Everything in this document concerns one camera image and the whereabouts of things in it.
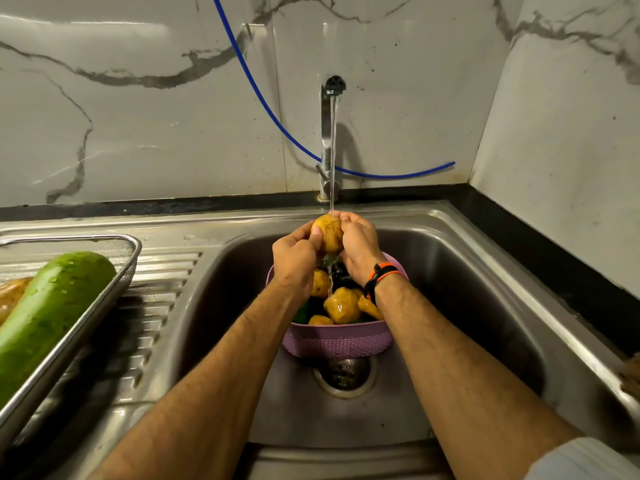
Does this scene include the person's left hand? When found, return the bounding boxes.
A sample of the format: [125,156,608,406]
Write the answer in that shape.
[272,220,324,301]

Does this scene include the person's right hand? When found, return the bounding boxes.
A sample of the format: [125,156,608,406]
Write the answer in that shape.
[332,211,401,288]

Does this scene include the wet yellow potato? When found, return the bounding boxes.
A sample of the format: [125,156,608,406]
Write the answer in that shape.
[311,214,345,254]

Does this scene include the person's left forearm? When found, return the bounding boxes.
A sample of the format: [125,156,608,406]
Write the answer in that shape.
[87,281,305,480]

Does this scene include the person's right forearm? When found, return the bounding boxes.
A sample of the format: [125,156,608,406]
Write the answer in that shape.
[374,273,585,480]

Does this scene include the dark purple eggplant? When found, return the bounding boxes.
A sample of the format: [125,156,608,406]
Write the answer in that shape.
[327,259,362,291]

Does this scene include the black and orange wristband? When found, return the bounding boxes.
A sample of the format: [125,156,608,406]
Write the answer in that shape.
[363,262,407,306]

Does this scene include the elongated yellow potato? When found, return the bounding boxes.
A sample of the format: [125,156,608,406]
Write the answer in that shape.
[357,295,384,321]

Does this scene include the chrome sink faucet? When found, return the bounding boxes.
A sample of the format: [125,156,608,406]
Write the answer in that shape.
[314,75,347,203]

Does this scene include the pink plastic colander basket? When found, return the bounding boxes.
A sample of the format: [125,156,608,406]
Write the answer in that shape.
[266,252,409,359]

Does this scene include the metal sink drain strainer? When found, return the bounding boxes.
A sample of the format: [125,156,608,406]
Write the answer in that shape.
[313,356,379,399]

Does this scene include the stainless steel sink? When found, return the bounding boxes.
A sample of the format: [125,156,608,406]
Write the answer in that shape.
[0,201,640,480]

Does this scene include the metal mesh tray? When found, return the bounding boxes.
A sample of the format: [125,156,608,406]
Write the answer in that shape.
[0,234,143,451]

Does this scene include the large green gourd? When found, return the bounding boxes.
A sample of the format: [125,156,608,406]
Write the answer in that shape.
[0,251,117,409]

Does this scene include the brown potato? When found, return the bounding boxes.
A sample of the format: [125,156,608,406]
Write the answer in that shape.
[0,277,34,326]

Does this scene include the white sleeve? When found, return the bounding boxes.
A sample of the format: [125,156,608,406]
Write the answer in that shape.
[524,437,640,480]

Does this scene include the blue water hose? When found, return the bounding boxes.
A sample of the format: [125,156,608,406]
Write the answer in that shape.
[210,0,456,180]

